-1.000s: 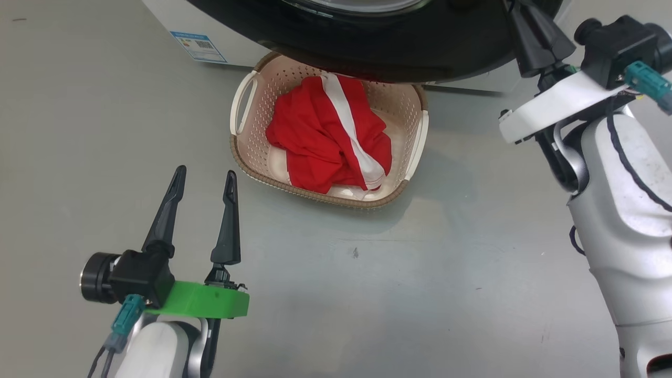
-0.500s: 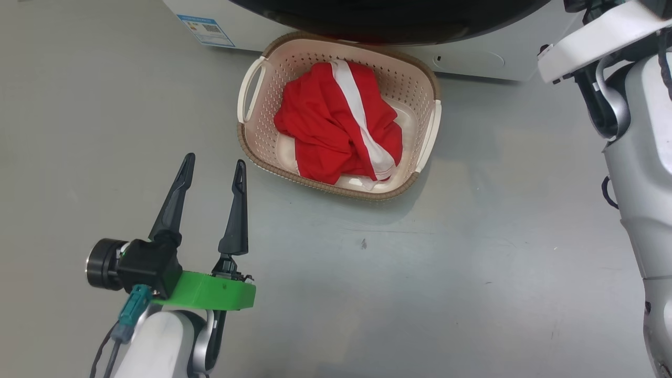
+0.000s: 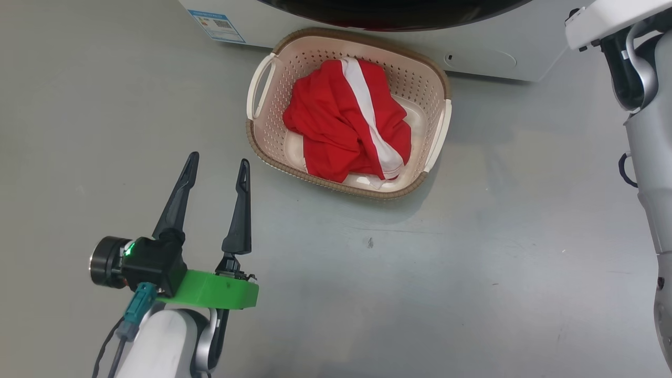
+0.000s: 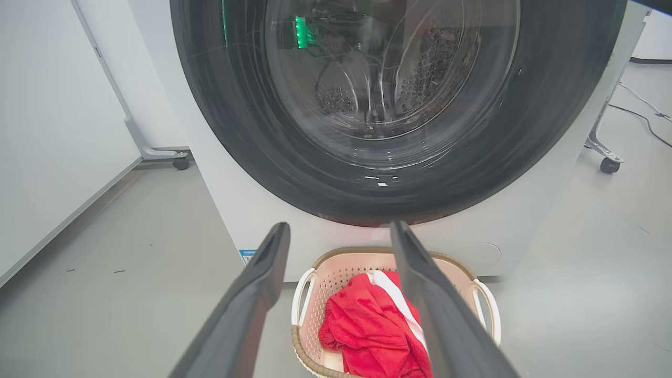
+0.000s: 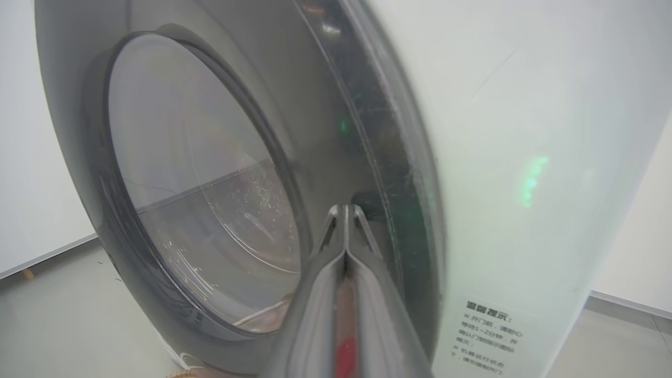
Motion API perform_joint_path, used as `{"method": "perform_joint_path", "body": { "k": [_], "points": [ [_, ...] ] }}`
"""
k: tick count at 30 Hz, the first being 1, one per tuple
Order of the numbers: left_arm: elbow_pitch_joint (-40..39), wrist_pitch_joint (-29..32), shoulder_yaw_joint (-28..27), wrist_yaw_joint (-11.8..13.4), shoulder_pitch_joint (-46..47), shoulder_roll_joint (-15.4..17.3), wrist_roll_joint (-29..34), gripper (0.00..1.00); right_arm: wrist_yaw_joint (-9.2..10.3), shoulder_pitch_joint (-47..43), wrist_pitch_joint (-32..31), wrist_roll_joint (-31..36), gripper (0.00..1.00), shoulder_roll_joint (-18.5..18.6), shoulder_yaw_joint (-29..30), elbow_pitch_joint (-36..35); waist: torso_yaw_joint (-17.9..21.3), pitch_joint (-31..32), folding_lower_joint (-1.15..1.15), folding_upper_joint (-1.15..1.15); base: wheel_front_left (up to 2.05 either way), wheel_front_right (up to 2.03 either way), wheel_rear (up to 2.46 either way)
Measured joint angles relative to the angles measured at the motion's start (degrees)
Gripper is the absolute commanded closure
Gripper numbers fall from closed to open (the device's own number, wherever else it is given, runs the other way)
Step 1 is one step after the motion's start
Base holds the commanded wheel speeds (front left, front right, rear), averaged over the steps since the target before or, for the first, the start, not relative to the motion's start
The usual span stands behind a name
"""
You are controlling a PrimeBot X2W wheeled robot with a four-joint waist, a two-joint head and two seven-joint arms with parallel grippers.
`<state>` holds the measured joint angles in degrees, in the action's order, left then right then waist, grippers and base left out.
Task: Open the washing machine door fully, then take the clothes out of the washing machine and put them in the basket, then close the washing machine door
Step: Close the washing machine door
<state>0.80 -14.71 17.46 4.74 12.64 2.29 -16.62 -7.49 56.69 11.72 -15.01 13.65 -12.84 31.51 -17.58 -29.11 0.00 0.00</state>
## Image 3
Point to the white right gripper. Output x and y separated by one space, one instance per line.
604 21

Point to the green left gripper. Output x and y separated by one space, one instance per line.
220 294

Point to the red and white garment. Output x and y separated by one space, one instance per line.
331 121

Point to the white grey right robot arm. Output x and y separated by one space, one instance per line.
656 157

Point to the white front-load washing machine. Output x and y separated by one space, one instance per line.
546 42

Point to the white oval filter access cover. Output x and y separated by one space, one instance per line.
480 59

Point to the cream perforated laundry basket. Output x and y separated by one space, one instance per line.
420 79

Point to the blue energy label sticker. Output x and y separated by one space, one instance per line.
217 26

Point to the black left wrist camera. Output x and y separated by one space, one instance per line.
152 262

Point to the teal left camera connector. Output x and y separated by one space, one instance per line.
139 304

